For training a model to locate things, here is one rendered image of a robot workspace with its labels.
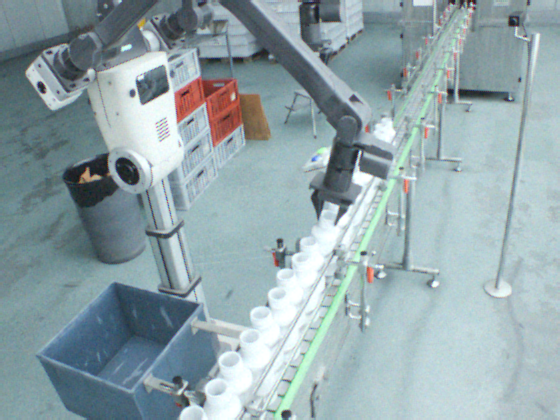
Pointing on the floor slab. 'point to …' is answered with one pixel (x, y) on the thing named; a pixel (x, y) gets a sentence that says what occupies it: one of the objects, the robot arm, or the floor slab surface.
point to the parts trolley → (205, 43)
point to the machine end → (484, 20)
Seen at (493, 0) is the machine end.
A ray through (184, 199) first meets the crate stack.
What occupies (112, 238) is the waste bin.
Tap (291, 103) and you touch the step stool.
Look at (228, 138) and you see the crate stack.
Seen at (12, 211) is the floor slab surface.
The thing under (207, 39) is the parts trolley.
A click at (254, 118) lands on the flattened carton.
